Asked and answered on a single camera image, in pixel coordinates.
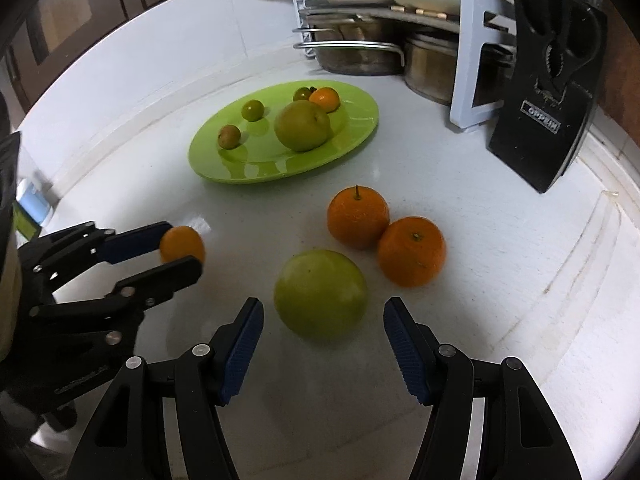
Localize green plate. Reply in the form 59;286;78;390
188;80;380;186

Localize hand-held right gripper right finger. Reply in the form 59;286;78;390
383;297;583;480

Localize wooden cutting board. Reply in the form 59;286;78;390
595;0;640;181

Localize small brown fruit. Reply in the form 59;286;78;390
217;125;242;150

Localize orange with stem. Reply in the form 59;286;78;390
327;185;390;251

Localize black kitchen scissors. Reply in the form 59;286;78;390
520;0;601;96

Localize small orange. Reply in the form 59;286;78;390
159;225;206;267
308;87;342;113

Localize yellow-green apple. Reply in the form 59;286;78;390
273;100;332;153

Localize black knife block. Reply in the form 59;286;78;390
487;0;608;195

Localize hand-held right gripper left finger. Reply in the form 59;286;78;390
67;298;265;480

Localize person's left forearm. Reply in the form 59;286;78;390
0;255;25;361

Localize green apple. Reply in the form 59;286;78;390
273;250;369;343

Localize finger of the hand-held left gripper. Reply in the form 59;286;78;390
20;220;175;291
29;255;203;333

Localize pot shelf rack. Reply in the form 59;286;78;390
291;0;521;133

